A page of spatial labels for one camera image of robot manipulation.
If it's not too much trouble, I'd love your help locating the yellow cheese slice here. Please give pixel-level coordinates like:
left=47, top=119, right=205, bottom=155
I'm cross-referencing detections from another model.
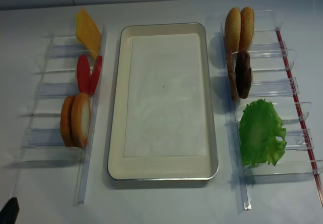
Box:
left=76, top=8, right=101, bottom=60

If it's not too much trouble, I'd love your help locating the red tomato slice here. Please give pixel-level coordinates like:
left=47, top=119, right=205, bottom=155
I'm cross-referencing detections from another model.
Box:
left=76, top=54, right=91, bottom=94
left=89, top=55, right=103, bottom=95

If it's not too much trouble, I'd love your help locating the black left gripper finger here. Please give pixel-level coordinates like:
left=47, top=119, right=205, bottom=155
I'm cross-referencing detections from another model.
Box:
left=0, top=197, right=20, bottom=224

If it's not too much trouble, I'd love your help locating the right dark meat patty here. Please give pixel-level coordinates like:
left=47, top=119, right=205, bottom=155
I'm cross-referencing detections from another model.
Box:
left=235, top=50, right=252, bottom=99

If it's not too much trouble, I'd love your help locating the clear acrylic rack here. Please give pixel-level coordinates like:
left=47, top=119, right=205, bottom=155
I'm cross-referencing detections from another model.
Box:
left=221, top=10, right=322, bottom=211
left=9, top=35, right=100, bottom=206

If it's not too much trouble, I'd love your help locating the right red tomato slice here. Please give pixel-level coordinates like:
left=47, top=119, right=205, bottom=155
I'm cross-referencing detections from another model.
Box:
left=89, top=55, right=103, bottom=95

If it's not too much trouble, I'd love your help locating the right bun top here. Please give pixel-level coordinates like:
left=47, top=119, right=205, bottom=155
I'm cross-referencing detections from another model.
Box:
left=239, top=7, right=254, bottom=51

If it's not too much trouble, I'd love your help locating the left red tomato slice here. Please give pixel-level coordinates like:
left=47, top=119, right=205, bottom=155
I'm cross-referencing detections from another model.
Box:
left=76, top=54, right=91, bottom=94

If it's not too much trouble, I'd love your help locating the left brown meat patty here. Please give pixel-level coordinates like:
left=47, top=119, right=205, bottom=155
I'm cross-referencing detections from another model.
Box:
left=227, top=52, right=239, bottom=101

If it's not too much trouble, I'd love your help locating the white paper tray liner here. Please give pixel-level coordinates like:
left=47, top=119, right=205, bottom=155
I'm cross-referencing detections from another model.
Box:
left=124, top=33, right=207, bottom=157

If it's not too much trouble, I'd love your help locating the cream metal baking tray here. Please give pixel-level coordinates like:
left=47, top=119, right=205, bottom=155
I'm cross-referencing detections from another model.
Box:
left=107, top=23, right=219, bottom=181

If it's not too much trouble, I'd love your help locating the green lettuce leaf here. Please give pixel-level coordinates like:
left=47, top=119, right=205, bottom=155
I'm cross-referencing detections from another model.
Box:
left=239, top=99, right=287, bottom=167

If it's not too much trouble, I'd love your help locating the clear acrylic left rack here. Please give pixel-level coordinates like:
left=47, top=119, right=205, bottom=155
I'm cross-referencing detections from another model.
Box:
left=9, top=35, right=100, bottom=206

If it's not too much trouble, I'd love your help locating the clear acrylic right rack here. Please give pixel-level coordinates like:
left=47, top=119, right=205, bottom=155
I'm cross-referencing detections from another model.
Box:
left=221, top=10, right=322, bottom=211

